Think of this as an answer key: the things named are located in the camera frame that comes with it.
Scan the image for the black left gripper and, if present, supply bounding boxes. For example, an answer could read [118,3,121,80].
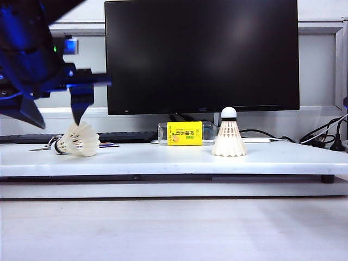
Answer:
[0,27,113,130]

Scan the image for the white feather shuttlecock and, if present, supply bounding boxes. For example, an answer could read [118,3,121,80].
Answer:
[211,107,248,158]
[51,121,101,158]

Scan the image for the black computer keyboard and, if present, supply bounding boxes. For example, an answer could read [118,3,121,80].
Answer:
[0,131,158,144]

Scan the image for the white raised desk board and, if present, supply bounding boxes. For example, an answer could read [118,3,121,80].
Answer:
[0,141,348,184]

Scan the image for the clear bottle with yellow label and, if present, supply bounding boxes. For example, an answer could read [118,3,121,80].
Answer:
[157,121,221,147]

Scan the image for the black AOC computer monitor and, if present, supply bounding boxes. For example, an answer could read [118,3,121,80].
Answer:
[104,0,300,116]

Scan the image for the metal keys on ring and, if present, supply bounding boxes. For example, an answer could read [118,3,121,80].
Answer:
[29,134,66,152]

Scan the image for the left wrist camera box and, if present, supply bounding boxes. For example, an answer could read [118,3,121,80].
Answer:
[52,34,79,57]

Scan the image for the black monitor cable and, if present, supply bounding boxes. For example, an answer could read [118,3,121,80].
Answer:
[239,129,296,144]

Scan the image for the white USB cable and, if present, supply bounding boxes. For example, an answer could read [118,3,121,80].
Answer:
[270,113,348,145]

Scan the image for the black power cable with plug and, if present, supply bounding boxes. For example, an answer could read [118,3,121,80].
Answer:
[330,119,348,152]
[300,116,348,146]

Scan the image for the aluminium partition frame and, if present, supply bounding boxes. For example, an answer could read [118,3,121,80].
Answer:
[48,16,348,120]

